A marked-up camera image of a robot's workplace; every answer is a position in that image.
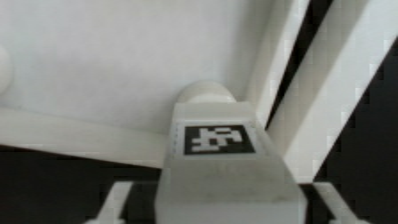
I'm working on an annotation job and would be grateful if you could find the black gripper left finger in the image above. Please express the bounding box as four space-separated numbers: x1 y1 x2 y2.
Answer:
84 181 135 224

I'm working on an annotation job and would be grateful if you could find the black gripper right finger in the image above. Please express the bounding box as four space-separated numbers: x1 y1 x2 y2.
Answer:
313 182 372 224

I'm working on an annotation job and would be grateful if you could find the white square table top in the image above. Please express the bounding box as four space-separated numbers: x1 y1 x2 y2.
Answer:
0 0 309 167

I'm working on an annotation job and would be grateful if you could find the white U-shaped obstacle fence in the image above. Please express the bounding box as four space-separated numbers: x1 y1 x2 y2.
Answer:
285 0 398 183

